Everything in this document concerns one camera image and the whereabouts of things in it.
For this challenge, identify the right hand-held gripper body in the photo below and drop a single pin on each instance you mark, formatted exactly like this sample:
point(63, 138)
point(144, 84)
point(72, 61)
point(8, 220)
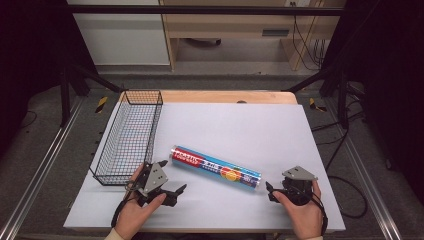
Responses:
point(298, 186)

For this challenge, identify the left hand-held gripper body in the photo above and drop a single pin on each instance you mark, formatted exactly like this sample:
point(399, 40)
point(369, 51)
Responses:
point(155, 178)

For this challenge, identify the colourful cylindrical wrap roll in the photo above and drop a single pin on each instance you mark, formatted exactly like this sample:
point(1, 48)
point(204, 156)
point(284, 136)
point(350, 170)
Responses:
point(213, 166)

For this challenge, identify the person's right hand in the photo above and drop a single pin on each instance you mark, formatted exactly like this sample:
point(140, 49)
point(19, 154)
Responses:
point(303, 220)

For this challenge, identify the person's left hand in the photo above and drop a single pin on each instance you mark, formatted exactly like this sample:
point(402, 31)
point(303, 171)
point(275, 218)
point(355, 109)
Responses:
point(133, 216)

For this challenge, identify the white table board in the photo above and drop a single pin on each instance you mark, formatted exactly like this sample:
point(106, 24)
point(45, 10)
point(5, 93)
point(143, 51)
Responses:
point(250, 133)

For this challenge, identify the yellow black tape piece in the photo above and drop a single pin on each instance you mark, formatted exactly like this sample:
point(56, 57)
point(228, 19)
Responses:
point(315, 105)
point(101, 104)

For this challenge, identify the wooden table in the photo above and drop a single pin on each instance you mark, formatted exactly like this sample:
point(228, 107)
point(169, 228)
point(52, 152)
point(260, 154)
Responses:
point(216, 96)

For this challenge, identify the black metal stand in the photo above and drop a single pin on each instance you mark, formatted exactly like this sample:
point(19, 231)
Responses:
point(65, 96)
point(342, 100)

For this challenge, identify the white cabinet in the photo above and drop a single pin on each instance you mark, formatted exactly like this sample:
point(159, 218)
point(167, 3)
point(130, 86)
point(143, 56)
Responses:
point(123, 40)

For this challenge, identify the black curtain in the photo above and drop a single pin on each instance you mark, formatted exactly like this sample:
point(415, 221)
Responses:
point(30, 50)
point(390, 66)

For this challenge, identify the wooden desk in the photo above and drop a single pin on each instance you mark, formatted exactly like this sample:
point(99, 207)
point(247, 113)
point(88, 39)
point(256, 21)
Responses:
point(226, 25)

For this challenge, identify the black horizontal bar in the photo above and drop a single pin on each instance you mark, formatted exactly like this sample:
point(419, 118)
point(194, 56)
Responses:
point(200, 10)

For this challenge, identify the aluminium floor rail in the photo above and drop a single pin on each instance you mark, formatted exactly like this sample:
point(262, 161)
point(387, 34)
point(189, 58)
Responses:
point(366, 180)
point(40, 170)

